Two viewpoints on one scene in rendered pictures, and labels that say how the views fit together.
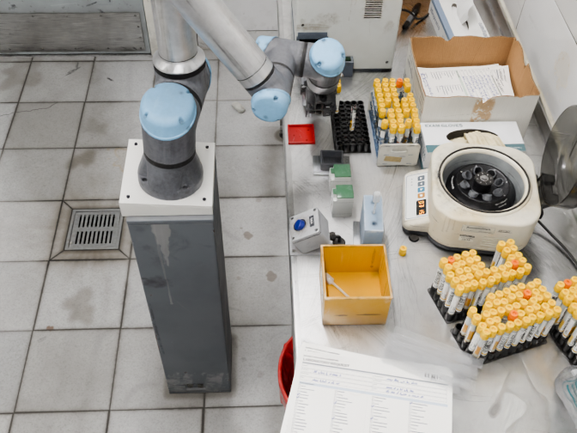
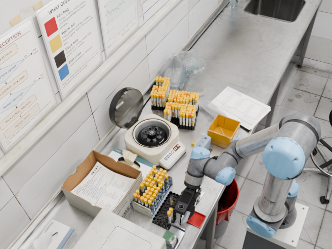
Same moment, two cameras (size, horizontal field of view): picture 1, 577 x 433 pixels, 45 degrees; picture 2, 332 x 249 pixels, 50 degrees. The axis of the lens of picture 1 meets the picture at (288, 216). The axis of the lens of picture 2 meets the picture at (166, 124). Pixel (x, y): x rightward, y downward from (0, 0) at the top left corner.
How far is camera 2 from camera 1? 206 cm
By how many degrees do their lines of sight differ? 79
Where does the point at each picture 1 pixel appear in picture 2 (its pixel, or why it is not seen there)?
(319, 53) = (205, 150)
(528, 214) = (149, 116)
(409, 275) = (196, 137)
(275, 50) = (225, 162)
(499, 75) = (79, 190)
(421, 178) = (165, 158)
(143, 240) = not seen: hidden behind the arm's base
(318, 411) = (254, 111)
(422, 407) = (223, 101)
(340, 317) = (233, 128)
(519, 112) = (101, 159)
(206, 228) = not seen: hidden behind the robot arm
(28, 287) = not seen: outside the picture
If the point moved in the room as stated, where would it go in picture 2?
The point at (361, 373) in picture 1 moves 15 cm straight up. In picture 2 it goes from (235, 115) to (238, 95)
